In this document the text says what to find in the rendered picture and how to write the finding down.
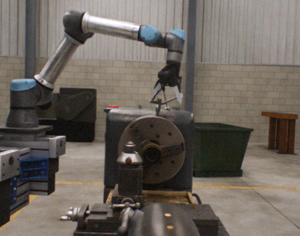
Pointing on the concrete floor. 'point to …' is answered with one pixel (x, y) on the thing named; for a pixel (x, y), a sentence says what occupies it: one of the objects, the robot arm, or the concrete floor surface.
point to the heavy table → (281, 132)
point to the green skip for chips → (219, 149)
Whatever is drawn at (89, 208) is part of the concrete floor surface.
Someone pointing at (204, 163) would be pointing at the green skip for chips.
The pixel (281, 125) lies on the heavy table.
